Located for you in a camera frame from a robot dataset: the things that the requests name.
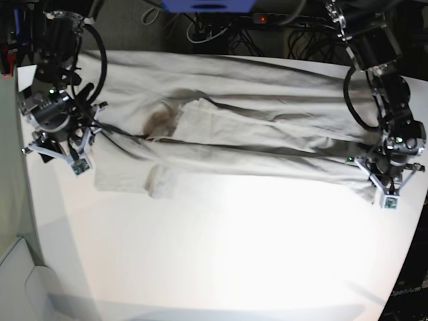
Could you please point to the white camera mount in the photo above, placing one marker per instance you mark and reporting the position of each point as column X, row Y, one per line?
column 388, row 178

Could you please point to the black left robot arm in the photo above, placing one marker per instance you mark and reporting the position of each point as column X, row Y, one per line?
column 366, row 32

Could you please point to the black power strip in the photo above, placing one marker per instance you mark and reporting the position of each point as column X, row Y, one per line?
column 281, row 20

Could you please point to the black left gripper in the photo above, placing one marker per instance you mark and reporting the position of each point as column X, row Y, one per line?
column 392, row 156

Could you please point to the blue box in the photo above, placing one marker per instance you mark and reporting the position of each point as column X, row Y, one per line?
column 208, row 6

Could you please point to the beige t-shirt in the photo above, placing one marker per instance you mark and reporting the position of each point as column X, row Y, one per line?
column 224, row 115

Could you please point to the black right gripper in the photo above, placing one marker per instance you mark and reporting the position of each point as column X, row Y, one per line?
column 56, row 116

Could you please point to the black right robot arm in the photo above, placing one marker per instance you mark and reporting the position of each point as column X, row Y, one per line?
column 48, row 36

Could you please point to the red black tool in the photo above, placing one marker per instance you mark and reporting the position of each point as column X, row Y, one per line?
column 7, row 61

